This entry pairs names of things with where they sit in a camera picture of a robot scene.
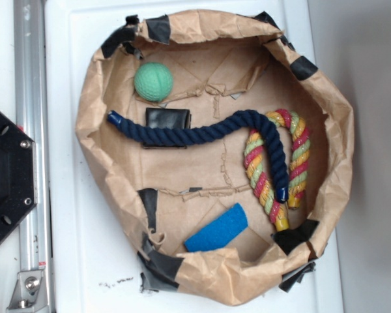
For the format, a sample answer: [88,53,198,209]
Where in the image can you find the black leather wallet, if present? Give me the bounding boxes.
[141,107,193,150]

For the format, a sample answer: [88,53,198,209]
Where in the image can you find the green dimpled ball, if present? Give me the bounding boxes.
[134,63,173,102]

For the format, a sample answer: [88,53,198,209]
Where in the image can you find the aluminium extrusion rail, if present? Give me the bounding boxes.
[14,1,56,312]

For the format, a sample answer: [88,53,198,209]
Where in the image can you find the multicolour twisted rope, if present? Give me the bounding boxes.
[243,108,311,233]

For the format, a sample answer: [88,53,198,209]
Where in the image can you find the metal corner bracket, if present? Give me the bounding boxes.
[6,269,47,312]

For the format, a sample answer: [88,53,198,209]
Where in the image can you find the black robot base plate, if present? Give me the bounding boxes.
[0,112,36,245]

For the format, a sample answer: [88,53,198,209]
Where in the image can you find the blue sponge block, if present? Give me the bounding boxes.
[184,203,248,252]

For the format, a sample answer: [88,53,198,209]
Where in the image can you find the navy blue rope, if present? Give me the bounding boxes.
[106,110,290,205]

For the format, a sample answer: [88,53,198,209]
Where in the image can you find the brown paper bag bin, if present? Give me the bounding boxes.
[76,10,355,306]

